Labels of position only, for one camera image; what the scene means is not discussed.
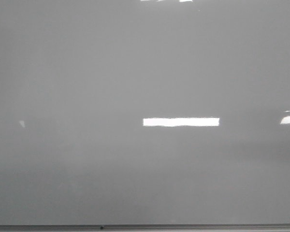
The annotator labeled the white whiteboard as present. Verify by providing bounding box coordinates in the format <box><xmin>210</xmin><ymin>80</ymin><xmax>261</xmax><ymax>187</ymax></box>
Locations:
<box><xmin>0</xmin><ymin>0</ymin><xmax>290</xmax><ymax>225</ymax></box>

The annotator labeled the grey aluminium whiteboard frame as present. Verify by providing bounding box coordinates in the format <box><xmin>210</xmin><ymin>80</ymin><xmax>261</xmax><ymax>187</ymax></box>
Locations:
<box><xmin>0</xmin><ymin>223</ymin><xmax>290</xmax><ymax>232</ymax></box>

